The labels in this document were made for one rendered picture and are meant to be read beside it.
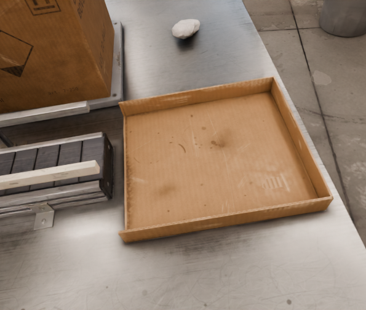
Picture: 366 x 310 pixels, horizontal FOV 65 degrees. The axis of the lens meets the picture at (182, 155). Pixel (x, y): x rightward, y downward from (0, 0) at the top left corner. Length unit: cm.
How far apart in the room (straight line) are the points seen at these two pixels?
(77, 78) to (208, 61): 29
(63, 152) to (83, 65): 16
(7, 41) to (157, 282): 44
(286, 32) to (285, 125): 181
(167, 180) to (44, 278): 23
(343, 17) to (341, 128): 83
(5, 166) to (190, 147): 31
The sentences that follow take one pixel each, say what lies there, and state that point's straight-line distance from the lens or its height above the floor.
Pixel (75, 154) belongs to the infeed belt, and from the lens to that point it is 50.
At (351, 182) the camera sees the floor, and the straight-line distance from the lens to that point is 155.
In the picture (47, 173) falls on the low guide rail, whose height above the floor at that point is 91.
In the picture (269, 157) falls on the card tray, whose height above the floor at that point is 83.
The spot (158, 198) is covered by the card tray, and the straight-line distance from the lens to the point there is 47.
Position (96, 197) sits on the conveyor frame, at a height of 84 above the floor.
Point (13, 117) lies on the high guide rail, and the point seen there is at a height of 96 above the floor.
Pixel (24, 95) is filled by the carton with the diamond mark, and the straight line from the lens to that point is 65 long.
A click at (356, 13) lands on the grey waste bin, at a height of 17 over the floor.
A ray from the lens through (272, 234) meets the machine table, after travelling 45.
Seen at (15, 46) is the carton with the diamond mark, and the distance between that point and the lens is 58.
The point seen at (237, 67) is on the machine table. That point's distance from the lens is 66.
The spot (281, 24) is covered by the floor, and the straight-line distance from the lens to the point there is 242.
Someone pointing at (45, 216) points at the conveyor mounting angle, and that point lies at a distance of 53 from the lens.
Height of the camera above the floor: 124
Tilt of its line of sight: 55 degrees down
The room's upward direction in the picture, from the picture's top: 11 degrees counter-clockwise
